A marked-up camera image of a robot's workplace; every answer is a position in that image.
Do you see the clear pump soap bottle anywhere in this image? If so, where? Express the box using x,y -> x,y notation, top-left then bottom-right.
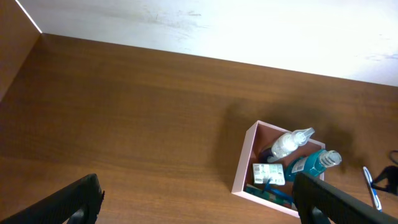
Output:
259,128 -> 315,164

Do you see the white cardboard box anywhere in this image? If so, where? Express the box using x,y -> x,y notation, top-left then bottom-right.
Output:
231,121 -> 325,218

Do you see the blue disposable razor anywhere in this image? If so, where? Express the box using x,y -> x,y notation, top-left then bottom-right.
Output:
263,179 -> 293,203

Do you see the green white soap box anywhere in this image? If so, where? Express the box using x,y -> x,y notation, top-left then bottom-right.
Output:
252,164 -> 285,185

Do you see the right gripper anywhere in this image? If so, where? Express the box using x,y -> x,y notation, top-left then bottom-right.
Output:
371,166 -> 397,195

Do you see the blue white toothbrush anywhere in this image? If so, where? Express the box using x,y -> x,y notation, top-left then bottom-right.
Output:
363,166 -> 382,212

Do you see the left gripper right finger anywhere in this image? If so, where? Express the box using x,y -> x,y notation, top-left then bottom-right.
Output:
292,173 -> 397,224

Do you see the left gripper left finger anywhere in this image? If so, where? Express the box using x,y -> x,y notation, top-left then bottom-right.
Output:
1,174 -> 104,224

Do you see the teal mouthwash bottle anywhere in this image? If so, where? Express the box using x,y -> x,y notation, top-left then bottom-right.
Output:
284,149 -> 342,182

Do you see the Colgate toothpaste tube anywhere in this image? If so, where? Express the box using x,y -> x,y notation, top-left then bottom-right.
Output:
245,184 -> 292,208

